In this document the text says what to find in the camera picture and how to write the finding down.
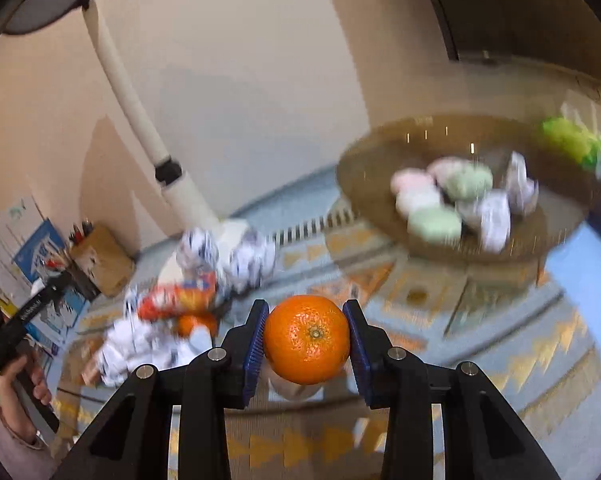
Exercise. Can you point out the pale pink round cake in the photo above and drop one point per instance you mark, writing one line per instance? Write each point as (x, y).
(448, 166)

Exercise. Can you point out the green round cake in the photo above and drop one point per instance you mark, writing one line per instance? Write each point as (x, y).
(434, 226)
(469, 181)

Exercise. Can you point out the brown round bowl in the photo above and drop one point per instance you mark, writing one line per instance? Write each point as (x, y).
(380, 170)

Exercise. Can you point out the red pencil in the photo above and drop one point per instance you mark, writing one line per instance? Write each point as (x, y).
(75, 234)

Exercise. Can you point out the white round cake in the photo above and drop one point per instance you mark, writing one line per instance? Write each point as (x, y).
(419, 203)

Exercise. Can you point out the blue patterned tablecloth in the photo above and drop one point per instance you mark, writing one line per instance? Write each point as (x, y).
(530, 360)

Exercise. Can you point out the blue booklet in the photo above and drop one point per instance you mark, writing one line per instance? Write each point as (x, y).
(40, 250)

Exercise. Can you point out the green soft object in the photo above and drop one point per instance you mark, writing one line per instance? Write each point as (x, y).
(567, 137)

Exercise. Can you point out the orange tangerine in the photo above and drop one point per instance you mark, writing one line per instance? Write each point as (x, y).
(195, 325)
(305, 340)

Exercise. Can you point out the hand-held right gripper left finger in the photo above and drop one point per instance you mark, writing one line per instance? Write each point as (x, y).
(253, 355)

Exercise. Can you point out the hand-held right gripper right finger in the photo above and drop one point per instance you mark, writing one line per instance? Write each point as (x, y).
(359, 355)

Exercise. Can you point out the person's left forearm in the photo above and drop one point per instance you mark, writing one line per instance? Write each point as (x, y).
(10, 455)

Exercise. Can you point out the red pens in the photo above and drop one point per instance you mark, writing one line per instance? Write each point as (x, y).
(55, 260)

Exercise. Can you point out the brown pen holder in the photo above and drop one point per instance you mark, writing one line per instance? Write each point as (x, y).
(105, 260)

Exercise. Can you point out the white desk lamp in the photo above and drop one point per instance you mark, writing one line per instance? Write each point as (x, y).
(130, 90)

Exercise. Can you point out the white wrapped snack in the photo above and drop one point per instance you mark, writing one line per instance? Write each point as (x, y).
(495, 220)
(520, 182)

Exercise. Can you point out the person's left hand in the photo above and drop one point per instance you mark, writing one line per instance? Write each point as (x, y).
(13, 400)

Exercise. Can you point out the orange snack bag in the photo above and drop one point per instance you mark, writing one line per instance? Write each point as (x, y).
(180, 300)

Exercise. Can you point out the white leaflet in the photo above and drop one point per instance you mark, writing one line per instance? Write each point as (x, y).
(5, 230)

